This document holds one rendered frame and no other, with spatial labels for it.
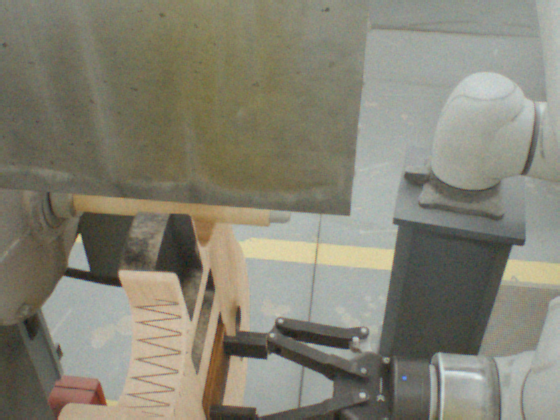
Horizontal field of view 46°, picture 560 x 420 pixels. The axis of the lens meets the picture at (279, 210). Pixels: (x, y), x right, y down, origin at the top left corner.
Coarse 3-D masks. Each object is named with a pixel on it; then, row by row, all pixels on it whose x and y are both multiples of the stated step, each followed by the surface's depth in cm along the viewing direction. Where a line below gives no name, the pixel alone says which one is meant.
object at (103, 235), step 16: (80, 224) 92; (96, 224) 92; (112, 224) 92; (128, 224) 91; (96, 240) 94; (112, 240) 94; (96, 256) 96; (112, 256) 96; (80, 272) 101; (96, 272) 99; (112, 272) 98
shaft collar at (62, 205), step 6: (54, 192) 60; (54, 198) 60; (60, 198) 60; (66, 198) 60; (72, 198) 61; (54, 204) 61; (60, 204) 61; (66, 204) 60; (72, 204) 61; (54, 210) 61; (60, 210) 61; (66, 210) 61; (72, 210) 61; (60, 216) 62; (66, 216) 62; (72, 216) 62; (78, 216) 63
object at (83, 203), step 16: (80, 208) 62; (96, 208) 61; (112, 208) 61; (128, 208) 61; (144, 208) 61; (160, 208) 60; (176, 208) 60; (192, 208) 60; (208, 208) 60; (224, 208) 60; (240, 208) 59; (240, 224) 61; (256, 224) 60
